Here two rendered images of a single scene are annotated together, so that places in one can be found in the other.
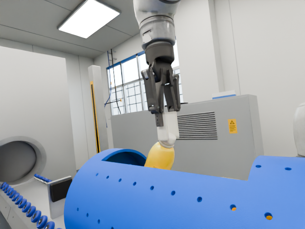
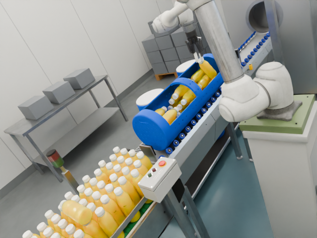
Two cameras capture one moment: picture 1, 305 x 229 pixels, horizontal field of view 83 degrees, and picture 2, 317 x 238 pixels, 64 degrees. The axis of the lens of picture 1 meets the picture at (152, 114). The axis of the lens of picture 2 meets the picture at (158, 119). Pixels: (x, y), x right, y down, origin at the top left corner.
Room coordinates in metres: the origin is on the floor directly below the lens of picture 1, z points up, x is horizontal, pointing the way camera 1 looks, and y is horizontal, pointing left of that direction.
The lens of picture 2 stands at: (0.27, -1.89, 1.86)
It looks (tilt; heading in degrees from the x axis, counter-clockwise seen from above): 26 degrees down; 99
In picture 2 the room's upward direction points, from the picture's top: 24 degrees counter-clockwise
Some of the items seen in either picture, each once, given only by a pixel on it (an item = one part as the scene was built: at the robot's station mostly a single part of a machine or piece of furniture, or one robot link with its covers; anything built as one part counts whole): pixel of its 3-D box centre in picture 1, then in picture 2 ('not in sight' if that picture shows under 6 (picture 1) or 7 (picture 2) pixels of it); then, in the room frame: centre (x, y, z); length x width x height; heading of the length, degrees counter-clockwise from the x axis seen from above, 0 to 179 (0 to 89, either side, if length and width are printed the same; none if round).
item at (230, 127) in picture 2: not in sight; (232, 134); (0.55, 0.28, 0.31); 0.06 x 0.06 x 0.63; 49
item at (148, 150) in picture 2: not in sight; (149, 152); (-0.08, -0.55, 0.99); 0.10 x 0.02 x 0.12; 139
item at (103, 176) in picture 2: not in sight; (105, 184); (-0.35, -0.73, 1.00); 0.07 x 0.07 x 0.19
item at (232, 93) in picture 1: (223, 95); not in sight; (1.98, -0.84, 1.48); 0.24 x 0.12 x 0.08; 59
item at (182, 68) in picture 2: not in sight; (188, 65); (0.39, 0.66, 1.03); 0.28 x 0.28 x 0.01
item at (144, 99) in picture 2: not in sight; (150, 97); (-0.05, 0.23, 1.03); 0.28 x 0.28 x 0.01
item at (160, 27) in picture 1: (157, 37); (188, 26); (0.44, -0.04, 1.52); 0.09 x 0.09 x 0.06
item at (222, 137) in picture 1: (174, 156); not in sight; (2.51, -0.25, 0.72); 2.15 x 0.54 x 1.45; 51
